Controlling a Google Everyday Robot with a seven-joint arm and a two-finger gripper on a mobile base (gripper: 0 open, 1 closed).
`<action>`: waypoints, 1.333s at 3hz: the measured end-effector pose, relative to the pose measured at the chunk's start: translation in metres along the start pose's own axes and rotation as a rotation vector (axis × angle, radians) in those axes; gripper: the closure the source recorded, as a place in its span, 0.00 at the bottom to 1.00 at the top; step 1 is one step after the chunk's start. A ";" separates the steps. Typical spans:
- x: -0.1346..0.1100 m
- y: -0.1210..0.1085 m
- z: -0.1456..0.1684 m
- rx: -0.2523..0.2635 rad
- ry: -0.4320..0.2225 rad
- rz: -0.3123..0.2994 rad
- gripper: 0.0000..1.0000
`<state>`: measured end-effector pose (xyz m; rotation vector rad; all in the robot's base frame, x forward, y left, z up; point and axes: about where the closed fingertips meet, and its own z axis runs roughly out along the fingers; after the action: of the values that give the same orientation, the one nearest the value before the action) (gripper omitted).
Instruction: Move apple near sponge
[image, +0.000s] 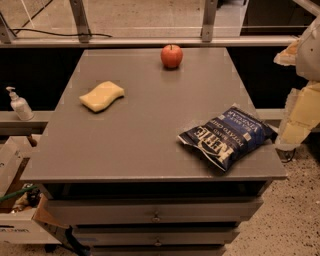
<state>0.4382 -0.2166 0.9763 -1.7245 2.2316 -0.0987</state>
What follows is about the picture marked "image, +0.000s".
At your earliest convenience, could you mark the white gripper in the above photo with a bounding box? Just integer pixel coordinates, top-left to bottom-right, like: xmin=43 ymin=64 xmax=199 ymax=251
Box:
xmin=274 ymin=15 xmax=320 ymax=151

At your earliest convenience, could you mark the red apple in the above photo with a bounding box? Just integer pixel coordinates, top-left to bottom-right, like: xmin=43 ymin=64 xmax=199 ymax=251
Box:
xmin=161 ymin=44 xmax=183 ymax=68

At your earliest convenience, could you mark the yellow sponge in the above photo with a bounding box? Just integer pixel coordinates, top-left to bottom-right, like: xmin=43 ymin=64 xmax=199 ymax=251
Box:
xmin=79 ymin=81 xmax=125 ymax=112

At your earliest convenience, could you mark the blue potato chip bag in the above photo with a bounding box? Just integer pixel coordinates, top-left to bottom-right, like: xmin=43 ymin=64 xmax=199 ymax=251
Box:
xmin=178 ymin=105 xmax=274 ymax=171

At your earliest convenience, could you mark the grey drawer cabinet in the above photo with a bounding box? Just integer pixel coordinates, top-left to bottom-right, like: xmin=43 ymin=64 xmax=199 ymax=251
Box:
xmin=23 ymin=48 xmax=286 ymax=256

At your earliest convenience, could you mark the white pump soap bottle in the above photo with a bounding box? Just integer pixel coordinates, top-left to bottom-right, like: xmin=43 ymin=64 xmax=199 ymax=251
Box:
xmin=6 ymin=86 xmax=34 ymax=121

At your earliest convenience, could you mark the green stick in box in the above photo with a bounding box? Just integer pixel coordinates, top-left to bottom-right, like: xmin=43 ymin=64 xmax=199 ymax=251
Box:
xmin=0 ymin=185 xmax=37 ymax=203

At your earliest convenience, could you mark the cardboard box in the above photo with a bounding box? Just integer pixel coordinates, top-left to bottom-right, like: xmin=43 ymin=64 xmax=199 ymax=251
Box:
xmin=0 ymin=134 xmax=60 ymax=245

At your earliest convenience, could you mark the metal railing frame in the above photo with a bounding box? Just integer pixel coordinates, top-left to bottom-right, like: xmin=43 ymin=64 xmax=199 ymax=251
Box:
xmin=0 ymin=0 xmax=319 ymax=48

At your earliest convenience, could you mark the black cable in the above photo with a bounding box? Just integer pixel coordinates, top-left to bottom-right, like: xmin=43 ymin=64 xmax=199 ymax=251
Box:
xmin=9 ymin=27 xmax=114 ymax=39

